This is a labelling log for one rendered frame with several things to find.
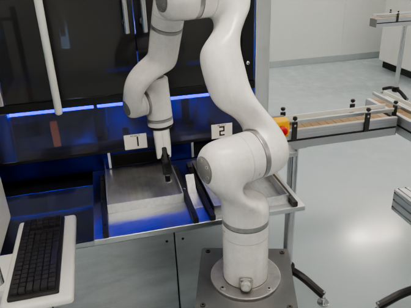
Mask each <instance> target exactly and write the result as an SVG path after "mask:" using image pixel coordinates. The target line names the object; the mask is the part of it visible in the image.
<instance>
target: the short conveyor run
mask: <svg viewBox="0 0 411 308"><path fill-rule="evenodd" d="M350 101H351V102H352V104H350V108H346V109H336V110H331V111H321V112H311V113H306V114H296V115H286V112H284V111H285V110H286V108H285V107H281V110H282V112H280V115H284V116H285V118H287V119H288V120H290V122H289V136H288V137H286V140H287V143H288V144H289V145H290V146H291V147H292V148H293V149H298V148H303V147H312V146H317V145H325V144H334V143H339V142H348V141H356V140H361V139H370V138H379V137H384V136H392V135H396V128H397V124H398V117H396V116H392V115H390V114H389V113H388V112H394V108H386V109H381V108H385V106H386V104H377V105H371V106H362V107H356V108H355V103H354V102H355V99H354V98H352V99H351V100H350ZM372 109H376V110H372ZM365 110H366V111H365ZM356 111H362V112H356ZM347 112H349V113H347ZM341 113H347V114H341ZM331 114H337V115H331ZM325 115H327V116H325ZM316 116H322V117H316ZM307 117H312V118H307ZM301 118H307V119H301ZM291 119H293V120H291Z"/></svg>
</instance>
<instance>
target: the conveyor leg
mask: <svg viewBox="0 0 411 308"><path fill-rule="evenodd" d="M305 148H307V147H303V148H295V149H294V150H295V151H296V152H297V156H293V157H289V159H288V161H287V180H286V184H287V185H288V186H289V187H290V189H291V190H293V192H294V193H295V194H296V193H297V173H298V153H299V149H305ZM294 224H295V212H292V213H286V214H285V218H284V243H283V249H287V250H288V251H289V257H290V261H291V266H292V254H293V243H294Z"/></svg>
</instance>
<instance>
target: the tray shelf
mask: <svg viewBox="0 0 411 308"><path fill-rule="evenodd" d="M171 162H172V165H177V167H178V169H179V172H180V174H181V176H182V179H183V182H184V183H185V186H186V189H187V190H188V188H187V181H186V176H185V175H188V174H189V172H188V170H187V165H186V163H191V165H192V167H193V162H194V164H195V166H196V162H197V158H191V159H182V160H177V161H171ZM104 174H105V171H104V170H100V171H95V172H93V173H92V175H93V208H94V244H95V245H99V244H106V243H113V242H118V241H125V240H132V239H136V238H143V237H150V236H154V235H161V234H166V233H172V232H179V231H183V230H190V229H197V228H201V227H208V226H215V225H220V224H222V214H218V215H216V220H215V221H211V220H210V218H209V216H208V214H207V212H206V209H205V207H204V205H203V203H202V200H201V198H200V196H199V194H198V192H197V190H196V192H197V194H198V196H199V199H200V201H201V203H202V205H203V207H202V208H195V210H196V213H197V215H198V218H199V223H196V224H194V223H193V220H192V218H191V215H190V212H189V211H188V208H187V205H186V203H185V200H184V202H182V203H175V204H170V205H162V206H158V207H150V208H143V209H138V210H130V211H123V212H118V213H111V214H108V230H109V238H103V232H102V208H101V195H100V175H104ZM275 175H276V176H277V177H278V179H279V180H280V181H281V183H282V184H283V185H284V186H285V187H286V188H287V190H288V191H289V192H290V193H291V194H292V195H293V197H294V198H295V199H296V201H297V202H298V206H297V207H292V205H291V204H290V203H289V202H288V203H286V204H281V205H274V206H269V209H270V216H274V215H281V214H286V213H292V212H296V211H303V210H305V205H304V204H303V202H302V201H301V200H300V199H299V198H298V197H297V195H296V194H295V193H294V192H293V190H291V189H290V187H289V186H288V185H287V184H286V182H285V181H284V180H283V179H282V178H281V177H280V176H279V174H278V173H275ZM107 213H108V207H107Z"/></svg>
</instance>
